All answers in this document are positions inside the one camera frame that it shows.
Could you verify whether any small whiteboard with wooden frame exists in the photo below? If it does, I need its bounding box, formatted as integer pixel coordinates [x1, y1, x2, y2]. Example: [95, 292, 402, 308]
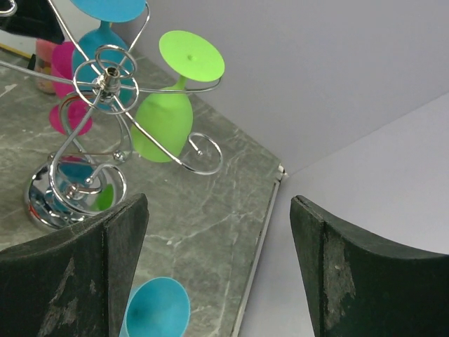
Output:
[0, 30, 36, 59]

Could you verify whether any blue wine glass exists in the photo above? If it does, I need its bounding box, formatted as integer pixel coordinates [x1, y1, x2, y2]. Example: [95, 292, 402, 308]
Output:
[72, 0, 146, 105]
[119, 277, 191, 337]

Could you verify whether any small pink bottle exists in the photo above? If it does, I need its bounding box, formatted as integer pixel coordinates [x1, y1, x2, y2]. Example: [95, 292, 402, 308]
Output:
[34, 39, 56, 95]

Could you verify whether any pink wine glass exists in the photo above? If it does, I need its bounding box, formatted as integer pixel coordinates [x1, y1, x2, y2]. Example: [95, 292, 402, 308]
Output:
[49, 41, 87, 135]

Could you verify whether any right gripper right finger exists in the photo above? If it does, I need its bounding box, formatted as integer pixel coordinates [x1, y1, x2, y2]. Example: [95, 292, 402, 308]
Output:
[290, 195, 448, 336]

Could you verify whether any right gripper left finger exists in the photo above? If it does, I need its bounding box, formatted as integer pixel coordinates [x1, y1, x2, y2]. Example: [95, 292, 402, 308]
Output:
[1, 194, 149, 336]

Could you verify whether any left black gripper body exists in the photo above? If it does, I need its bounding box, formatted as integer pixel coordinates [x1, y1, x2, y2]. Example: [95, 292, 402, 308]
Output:
[1, 0, 65, 44]

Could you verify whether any chrome wine glass rack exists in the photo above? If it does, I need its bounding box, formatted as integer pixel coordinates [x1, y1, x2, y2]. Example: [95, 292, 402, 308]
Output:
[22, 1, 222, 230]

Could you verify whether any green wine glass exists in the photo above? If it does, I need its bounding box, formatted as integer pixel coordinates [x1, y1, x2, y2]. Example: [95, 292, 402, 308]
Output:
[130, 30, 225, 163]

